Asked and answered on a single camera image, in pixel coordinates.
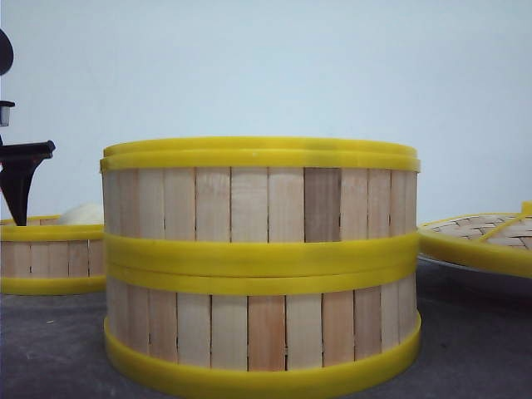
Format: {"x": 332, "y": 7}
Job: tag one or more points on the white bun in left basket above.
{"x": 83, "y": 214}

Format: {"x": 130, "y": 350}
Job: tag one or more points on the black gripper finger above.
{"x": 19, "y": 163}

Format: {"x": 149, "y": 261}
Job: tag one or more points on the white plate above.
{"x": 477, "y": 274}

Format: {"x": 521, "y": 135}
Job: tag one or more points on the woven bamboo steamer lid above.
{"x": 497, "y": 242}

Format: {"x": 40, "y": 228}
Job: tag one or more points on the bamboo steamer basket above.
{"x": 316, "y": 345}
{"x": 251, "y": 209}
{"x": 48, "y": 258}

